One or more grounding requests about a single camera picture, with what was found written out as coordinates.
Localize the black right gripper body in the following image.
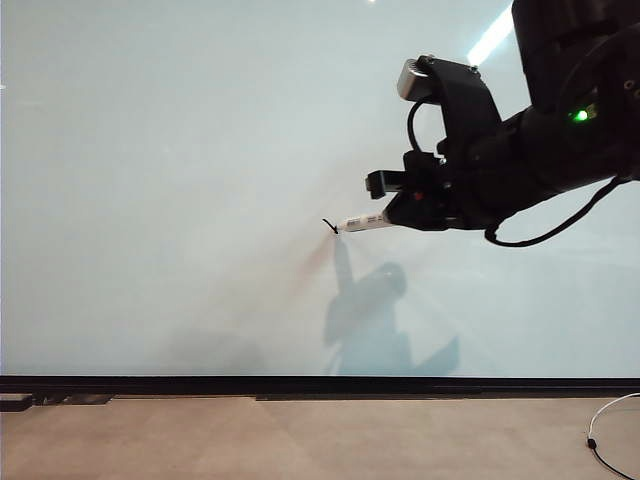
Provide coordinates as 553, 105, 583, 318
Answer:
403, 122, 521, 232

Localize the white glass whiteboard black frame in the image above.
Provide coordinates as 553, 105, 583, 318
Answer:
0, 0, 640, 396

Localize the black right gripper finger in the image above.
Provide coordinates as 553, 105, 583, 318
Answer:
382, 187, 459, 234
366, 169, 416, 201

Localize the white and black cable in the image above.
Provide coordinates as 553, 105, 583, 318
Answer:
584, 392, 640, 474

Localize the black camera cable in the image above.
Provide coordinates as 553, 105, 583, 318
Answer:
407, 98, 451, 157

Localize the white marker pen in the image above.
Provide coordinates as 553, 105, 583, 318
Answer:
322, 212, 399, 236

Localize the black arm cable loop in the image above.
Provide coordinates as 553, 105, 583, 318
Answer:
482, 175, 624, 248

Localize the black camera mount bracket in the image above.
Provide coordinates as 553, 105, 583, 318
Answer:
424, 54, 504, 161

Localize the black stand foot block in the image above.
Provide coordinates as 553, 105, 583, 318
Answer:
0, 393, 31, 413

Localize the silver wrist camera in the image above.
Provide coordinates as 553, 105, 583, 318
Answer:
397, 56, 441, 105

